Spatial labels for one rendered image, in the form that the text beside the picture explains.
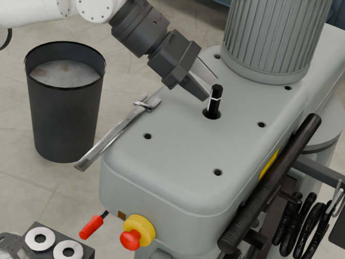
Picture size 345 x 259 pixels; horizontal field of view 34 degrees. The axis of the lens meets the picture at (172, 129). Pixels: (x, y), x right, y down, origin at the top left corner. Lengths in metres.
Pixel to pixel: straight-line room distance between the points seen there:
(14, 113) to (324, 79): 2.78
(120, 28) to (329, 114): 0.91
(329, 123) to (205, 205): 0.86
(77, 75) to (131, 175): 2.56
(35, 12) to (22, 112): 2.97
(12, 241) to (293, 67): 0.66
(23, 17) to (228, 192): 0.48
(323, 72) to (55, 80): 2.16
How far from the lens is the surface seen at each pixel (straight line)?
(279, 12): 1.14
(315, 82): 1.53
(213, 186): 0.96
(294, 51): 1.19
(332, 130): 1.72
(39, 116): 3.46
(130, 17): 1.01
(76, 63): 3.62
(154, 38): 1.01
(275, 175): 1.14
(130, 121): 1.05
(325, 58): 1.63
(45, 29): 4.90
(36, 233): 1.83
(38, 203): 3.43
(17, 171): 3.61
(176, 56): 1.03
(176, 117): 1.08
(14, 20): 1.10
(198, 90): 1.04
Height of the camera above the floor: 2.57
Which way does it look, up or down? 40 degrees down
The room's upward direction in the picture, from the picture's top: 10 degrees clockwise
